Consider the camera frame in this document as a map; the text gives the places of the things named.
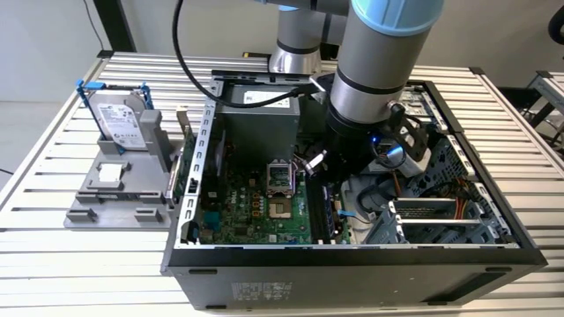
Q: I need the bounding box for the black upright post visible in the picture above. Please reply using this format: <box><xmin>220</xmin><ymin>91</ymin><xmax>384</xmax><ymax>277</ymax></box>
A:
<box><xmin>90</xmin><ymin>0</ymin><xmax>138</xmax><ymax>53</ymax></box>

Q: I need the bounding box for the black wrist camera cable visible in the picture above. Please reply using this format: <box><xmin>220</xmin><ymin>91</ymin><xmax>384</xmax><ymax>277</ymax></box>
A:
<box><xmin>171</xmin><ymin>0</ymin><xmax>328</xmax><ymax>110</ymax></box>

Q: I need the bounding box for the grey disk bay cage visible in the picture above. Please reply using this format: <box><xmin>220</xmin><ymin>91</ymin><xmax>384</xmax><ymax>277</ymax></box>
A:
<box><xmin>366</xmin><ymin>183</ymin><xmax>515</xmax><ymax>245</ymax></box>

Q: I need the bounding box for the black open PC case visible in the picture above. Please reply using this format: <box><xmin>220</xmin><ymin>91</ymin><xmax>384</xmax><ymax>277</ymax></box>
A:
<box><xmin>159</xmin><ymin>69</ymin><xmax>550</xmax><ymax>311</ymax></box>

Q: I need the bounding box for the black data cable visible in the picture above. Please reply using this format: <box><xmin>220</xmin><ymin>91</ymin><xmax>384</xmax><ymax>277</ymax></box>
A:
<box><xmin>358</xmin><ymin>184</ymin><xmax>394</xmax><ymax>219</ymax></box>

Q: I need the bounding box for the black curved hose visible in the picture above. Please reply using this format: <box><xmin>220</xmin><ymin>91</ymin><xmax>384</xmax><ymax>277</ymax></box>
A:
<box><xmin>547</xmin><ymin>5</ymin><xmax>564</xmax><ymax>44</ymax></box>

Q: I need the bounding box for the CPU cooler fan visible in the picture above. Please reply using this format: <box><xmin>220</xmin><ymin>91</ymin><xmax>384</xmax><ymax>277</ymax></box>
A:
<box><xmin>294</xmin><ymin>133</ymin><xmax>327</xmax><ymax>162</ymax></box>

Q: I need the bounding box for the silver side wrist camera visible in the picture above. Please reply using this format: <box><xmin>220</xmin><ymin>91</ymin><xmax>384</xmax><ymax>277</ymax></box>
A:
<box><xmin>303</xmin><ymin>150</ymin><xmax>330</xmax><ymax>176</ymax></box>

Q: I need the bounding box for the CPU socket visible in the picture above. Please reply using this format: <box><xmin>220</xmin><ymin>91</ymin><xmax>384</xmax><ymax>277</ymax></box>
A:
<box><xmin>267</xmin><ymin>195</ymin><xmax>295</xmax><ymax>221</ymax></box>

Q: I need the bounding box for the hard disk in blue carrier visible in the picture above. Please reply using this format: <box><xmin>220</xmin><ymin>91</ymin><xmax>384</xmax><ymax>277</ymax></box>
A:
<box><xmin>75</xmin><ymin>79</ymin><xmax>154</xmax><ymax>153</ymax></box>

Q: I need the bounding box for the green motherboard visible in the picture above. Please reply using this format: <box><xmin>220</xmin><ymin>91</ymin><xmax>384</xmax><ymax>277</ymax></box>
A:
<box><xmin>198</xmin><ymin>166</ymin><xmax>354</xmax><ymax>246</ymax></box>

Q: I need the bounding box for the grey optical drive cage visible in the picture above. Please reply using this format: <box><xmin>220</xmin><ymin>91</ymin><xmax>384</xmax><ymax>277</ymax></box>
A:
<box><xmin>399</xmin><ymin>84</ymin><xmax>436</xmax><ymax>133</ymax></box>

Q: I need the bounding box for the grey power supply unit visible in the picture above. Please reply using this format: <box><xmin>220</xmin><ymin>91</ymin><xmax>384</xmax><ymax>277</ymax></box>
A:
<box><xmin>215</xmin><ymin>84</ymin><xmax>302</xmax><ymax>166</ymax></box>

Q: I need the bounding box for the green graphics card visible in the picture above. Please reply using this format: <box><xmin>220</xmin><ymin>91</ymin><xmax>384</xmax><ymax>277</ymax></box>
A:
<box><xmin>166</xmin><ymin>105</ymin><xmax>198</xmax><ymax>207</ymax></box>

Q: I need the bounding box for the RAM stick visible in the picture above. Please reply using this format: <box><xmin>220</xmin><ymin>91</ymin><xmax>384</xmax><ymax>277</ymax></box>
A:
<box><xmin>323</xmin><ymin>184</ymin><xmax>340</xmax><ymax>240</ymax></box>
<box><xmin>94</xmin><ymin>192</ymin><xmax>143</xmax><ymax>201</ymax></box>

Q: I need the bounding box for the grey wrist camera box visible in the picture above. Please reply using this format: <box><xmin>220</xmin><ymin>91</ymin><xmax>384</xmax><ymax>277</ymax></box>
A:
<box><xmin>387</xmin><ymin>126</ymin><xmax>434</xmax><ymax>176</ymax></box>

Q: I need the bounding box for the grey parts rack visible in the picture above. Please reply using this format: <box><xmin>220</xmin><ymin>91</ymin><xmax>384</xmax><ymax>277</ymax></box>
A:
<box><xmin>64</xmin><ymin>110</ymin><xmax>186</xmax><ymax>230</ymax></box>

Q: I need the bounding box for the metal slat side table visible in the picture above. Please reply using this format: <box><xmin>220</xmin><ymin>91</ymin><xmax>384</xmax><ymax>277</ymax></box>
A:
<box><xmin>522</xmin><ymin>69</ymin><xmax>564</xmax><ymax>146</ymax></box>

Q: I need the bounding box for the silver CPU chip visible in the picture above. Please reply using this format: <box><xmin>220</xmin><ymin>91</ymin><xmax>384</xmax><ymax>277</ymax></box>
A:
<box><xmin>98</xmin><ymin>164</ymin><xmax>123</xmax><ymax>182</ymax></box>

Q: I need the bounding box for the orange and red wire bundle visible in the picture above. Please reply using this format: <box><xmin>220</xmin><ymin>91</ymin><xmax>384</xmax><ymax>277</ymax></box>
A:
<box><xmin>452</xmin><ymin>178</ymin><xmax>470</xmax><ymax>221</ymax></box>

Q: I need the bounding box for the metal socket cover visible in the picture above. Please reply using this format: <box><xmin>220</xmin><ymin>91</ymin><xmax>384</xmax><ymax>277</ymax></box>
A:
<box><xmin>266</xmin><ymin>159</ymin><xmax>295</xmax><ymax>197</ymax></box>

